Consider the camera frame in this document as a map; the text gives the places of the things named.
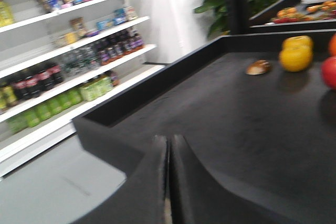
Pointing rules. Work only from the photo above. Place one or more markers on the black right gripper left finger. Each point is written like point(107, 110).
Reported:
point(141, 199)

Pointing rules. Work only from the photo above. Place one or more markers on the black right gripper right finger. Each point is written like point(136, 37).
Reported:
point(198, 196)

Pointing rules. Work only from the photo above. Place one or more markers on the black wooden produce table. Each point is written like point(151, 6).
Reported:
point(274, 131)

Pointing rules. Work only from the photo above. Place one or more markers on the brown mushroom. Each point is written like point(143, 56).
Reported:
point(258, 67)

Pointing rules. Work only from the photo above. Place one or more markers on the white store shelf unit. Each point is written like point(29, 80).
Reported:
point(61, 58)

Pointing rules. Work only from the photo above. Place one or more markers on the pink red apple left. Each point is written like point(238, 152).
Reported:
point(328, 72)

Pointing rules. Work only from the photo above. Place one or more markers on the orange back left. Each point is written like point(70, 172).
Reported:
point(332, 46)

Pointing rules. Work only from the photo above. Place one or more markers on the back display tray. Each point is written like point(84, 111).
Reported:
point(295, 15)

